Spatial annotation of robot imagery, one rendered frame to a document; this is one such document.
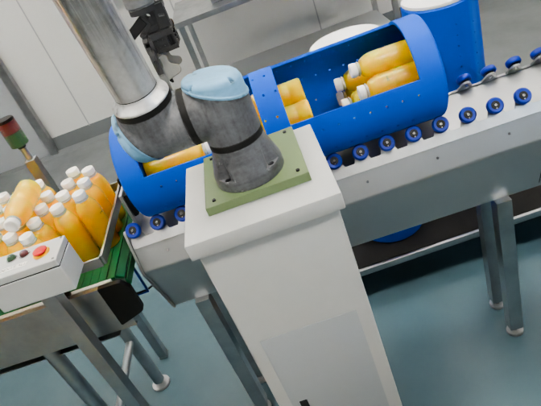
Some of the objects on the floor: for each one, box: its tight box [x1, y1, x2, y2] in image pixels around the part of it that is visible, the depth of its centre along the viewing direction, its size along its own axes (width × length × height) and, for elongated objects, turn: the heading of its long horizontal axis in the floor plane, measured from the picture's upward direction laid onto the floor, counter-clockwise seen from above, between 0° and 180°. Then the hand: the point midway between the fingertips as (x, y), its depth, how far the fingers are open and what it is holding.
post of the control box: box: [41, 293, 150, 406], centre depth 163 cm, size 4×4×100 cm
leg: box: [196, 294, 272, 406], centre depth 189 cm, size 6×6×63 cm
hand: (167, 83), depth 140 cm, fingers open, 5 cm apart
